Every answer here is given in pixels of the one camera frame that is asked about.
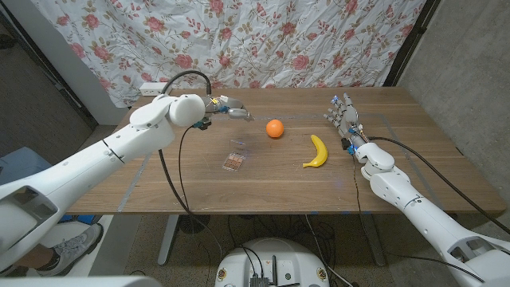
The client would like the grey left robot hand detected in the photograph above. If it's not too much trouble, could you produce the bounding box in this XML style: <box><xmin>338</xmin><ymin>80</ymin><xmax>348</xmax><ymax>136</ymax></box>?
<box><xmin>205</xmin><ymin>95</ymin><xmax>255</xmax><ymax>121</ymax></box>

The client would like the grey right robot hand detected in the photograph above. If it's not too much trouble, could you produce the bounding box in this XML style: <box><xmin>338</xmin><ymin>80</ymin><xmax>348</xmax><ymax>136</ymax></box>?
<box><xmin>323</xmin><ymin>92</ymin><xmax>370</xmax><ymax>151</ymax></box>

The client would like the clear eyeshadow palette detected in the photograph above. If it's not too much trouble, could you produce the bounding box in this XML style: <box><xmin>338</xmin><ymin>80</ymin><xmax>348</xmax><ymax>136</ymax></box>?
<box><xmin>222</xmin><ymin>138</ymin><xmax>248</xmax><ymax>173</ymax></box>

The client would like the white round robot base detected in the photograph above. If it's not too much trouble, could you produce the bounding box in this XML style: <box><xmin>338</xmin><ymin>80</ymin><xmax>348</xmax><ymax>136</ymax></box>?
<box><xmin>214</xmin><ymin>238</ymin><xmax>331</xmax><ymax>287</ymax></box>

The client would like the yellow banana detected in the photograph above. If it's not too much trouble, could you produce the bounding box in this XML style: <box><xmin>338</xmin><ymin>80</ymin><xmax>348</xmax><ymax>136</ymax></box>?
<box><xmin>302</xmin><ymin>134</ymin><xmax>329</xmax><ymax>169</ymax></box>

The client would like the orange fruit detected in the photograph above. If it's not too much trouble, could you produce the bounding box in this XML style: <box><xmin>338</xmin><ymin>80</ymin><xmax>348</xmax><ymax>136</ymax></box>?
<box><xmin>265</xmin><ymin>119</ymin><xmax>285</xmax><ymax>140</ymax></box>

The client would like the floral print curtain backdrop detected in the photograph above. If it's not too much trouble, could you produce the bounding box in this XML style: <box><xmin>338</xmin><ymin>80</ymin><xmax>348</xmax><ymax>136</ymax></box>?
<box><xmin>31</xmin><ymin>0</ymin><xmax>427</xmax><ymax>108</ymax></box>

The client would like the white power strip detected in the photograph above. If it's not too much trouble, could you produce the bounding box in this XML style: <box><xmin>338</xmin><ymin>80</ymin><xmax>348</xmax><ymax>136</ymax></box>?
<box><xmin>139</xmin><ymin>81</ymin><xmax>171</xmax><ymax>97</ymax></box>

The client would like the black backdrop stand pole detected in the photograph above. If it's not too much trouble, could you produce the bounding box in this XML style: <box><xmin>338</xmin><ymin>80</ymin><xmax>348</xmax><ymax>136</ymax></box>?
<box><xmin>382</xmin><ymin>0</ymin><xmax>442</xmax><ymax>88</ymax></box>

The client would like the dark round floor fan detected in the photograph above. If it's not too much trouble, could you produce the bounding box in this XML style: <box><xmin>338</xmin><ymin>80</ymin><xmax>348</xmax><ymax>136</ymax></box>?
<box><xmin>178</xmin><ymin>214</ymin><xmax>211</xmax><ymax>234</ymax></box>

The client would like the grey table leg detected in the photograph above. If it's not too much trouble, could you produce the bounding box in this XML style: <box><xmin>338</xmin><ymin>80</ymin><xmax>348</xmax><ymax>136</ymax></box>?
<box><xmin>360</xmin><ymin>214</ymin><xmax>387</xmax><ymax>267</ymax></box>
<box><xmin>157</xmin><ymin>214</ymin><xmax>180</xmax><ymax>267</ymax></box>

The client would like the grey slanted board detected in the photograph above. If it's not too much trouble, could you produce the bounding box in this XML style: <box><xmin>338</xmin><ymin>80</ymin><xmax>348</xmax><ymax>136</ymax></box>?
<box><xmin>88</xmin><ymin>214</ymin><xmax>143</xmax><ymax>277</ymax></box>

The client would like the blue flat object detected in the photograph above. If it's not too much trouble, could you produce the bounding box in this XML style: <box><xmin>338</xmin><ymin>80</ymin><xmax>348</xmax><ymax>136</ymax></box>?
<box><xmin>59</xmin><ymin>214</ymin><xmax>96</xmax><ymax>225</ymax></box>

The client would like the grey sneaker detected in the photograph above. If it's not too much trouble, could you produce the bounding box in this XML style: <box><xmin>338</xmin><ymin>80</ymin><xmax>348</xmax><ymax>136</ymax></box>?
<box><xmin>37</xmin><ymin>222</ymin><xmax>104</xmax><ymax>277</ymax></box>

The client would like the white floor board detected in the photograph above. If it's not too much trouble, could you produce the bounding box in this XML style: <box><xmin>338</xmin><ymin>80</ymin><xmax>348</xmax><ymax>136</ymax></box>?
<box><xmin>39</xmin><ymin>214</ymin><xmax>116</xmax><ymax>277</ymax></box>

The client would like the blue plastic bin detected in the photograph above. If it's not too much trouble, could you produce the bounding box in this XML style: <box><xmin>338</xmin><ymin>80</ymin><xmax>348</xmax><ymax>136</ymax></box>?
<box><xmin>0</xmin><ymin>146</ymin><xmax>53</xmax><ymax>188</ymax></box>

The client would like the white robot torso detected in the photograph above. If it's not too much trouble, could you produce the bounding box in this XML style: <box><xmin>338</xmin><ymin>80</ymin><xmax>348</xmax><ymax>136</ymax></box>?
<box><xmin>0</xmin><ymin>275</ymin><xmax>163</xmax><ymax>287</ymax></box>

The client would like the person's bare leg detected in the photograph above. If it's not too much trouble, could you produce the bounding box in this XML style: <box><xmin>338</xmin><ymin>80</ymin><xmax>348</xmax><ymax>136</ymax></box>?
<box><xmin>15</xmin><ymin>243</ymin><xmax>57</xmax><ymax>272</ymax></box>

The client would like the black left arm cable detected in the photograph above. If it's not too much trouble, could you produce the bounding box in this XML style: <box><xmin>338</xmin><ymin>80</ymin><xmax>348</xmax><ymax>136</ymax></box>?
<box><xmin>158</xmin><ymin>70</ymin><xmax>224</xmax><ymax>260</ymax></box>

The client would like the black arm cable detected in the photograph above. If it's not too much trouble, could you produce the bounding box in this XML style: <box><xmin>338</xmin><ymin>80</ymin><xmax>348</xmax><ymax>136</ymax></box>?
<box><xmin>368</xmin><ymin>136</ymin><xmax>510</xmax><ymax>235</ymax></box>
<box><xmin>158</xmin><ymin>70</ymin><xmax>224</xmax><ymax>260</ymax></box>

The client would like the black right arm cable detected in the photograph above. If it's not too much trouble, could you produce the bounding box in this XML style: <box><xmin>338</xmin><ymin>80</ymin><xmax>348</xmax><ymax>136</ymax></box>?
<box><xmin>368</xmin><ymin>136</ymin><xmax>510</xmax><ymax>235</ymax></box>

